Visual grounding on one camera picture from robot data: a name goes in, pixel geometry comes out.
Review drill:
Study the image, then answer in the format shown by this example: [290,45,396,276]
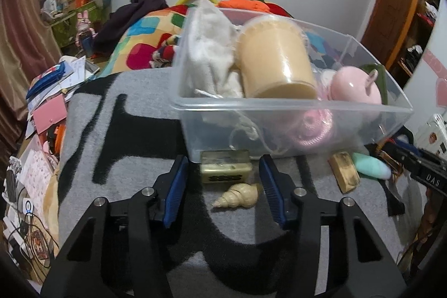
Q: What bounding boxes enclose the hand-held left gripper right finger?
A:
[258,154,408,298]

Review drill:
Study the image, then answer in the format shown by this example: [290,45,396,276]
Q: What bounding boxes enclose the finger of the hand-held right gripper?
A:
[392,138,425,159]

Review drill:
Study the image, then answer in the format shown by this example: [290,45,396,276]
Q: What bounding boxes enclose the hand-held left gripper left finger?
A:
[41,154,191,298]

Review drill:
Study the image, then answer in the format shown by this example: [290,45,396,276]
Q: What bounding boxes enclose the beige seashell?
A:
[213,183,260,210]

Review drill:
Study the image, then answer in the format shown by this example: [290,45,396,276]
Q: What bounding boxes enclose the small green soap box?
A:
[200,149,253,184]

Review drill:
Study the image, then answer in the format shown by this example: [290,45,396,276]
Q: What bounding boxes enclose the clear plastic storage box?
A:
[170,6,413,159]

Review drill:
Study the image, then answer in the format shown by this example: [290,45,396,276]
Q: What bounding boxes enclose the dark green box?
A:
[360,63,389,104]

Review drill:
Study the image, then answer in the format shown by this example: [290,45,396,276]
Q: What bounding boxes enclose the pink rope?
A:
[289,108,336,149]

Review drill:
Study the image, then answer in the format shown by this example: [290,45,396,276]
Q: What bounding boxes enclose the pink round case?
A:
[330,66,382,105]

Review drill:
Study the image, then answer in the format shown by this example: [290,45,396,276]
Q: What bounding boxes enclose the beige plastic cup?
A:
[233,15,319,99]

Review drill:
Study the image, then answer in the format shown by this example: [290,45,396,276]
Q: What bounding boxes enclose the grey drawstring pouch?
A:
[187,0,261,155]

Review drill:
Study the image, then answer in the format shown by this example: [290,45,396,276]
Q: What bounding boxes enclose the white suitcase with stickers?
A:
[414,113,447,159]

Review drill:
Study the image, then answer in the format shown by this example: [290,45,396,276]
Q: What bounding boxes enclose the mint green oval case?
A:
[351,152,392,180]

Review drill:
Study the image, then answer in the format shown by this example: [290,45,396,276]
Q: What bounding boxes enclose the small wooden box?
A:
[329,151,361,194]

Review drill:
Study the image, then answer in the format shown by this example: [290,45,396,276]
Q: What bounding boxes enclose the grey and black blanket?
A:
[56,71,425,298]

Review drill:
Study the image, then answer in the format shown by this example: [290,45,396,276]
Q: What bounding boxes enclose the white wardrobe door pink hearts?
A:
[401,0,447,131]

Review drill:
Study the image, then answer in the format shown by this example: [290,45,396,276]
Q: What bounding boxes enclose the wooden wardrobe shelf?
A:
[398,0,442,77]

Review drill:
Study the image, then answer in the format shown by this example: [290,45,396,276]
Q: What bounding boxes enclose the orange and black tool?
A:
[48,125,67,154]

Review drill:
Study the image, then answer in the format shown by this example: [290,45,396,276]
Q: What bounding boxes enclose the wooden door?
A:
[360,0,421,71]

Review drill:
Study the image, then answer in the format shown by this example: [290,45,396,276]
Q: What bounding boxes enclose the pink dotted pouch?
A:
[19,149,57,201]

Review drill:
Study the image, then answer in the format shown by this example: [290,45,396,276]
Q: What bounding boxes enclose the pink wallet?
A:
[31,96,68,134]

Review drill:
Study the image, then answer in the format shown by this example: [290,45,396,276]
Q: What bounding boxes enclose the colourful patchwork quilt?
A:
[103,3,294,75]

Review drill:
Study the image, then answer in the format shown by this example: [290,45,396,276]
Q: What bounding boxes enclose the pile of white papers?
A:
[24,55,102,140]

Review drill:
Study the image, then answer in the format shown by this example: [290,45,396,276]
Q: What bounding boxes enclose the blue pencil case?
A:
[26,61,68,99]

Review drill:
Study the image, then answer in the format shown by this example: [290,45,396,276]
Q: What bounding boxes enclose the dark purple clothes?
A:
[91,0,169,52]

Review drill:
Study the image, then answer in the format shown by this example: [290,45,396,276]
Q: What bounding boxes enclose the pink bunny doll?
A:
[75,10,96,58]

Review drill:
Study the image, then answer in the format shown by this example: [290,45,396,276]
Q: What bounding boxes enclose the green fabric storage bin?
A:
[49,3,112,47]

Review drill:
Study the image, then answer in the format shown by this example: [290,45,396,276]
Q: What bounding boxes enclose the brown pink curtain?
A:
[0,0,63,159]

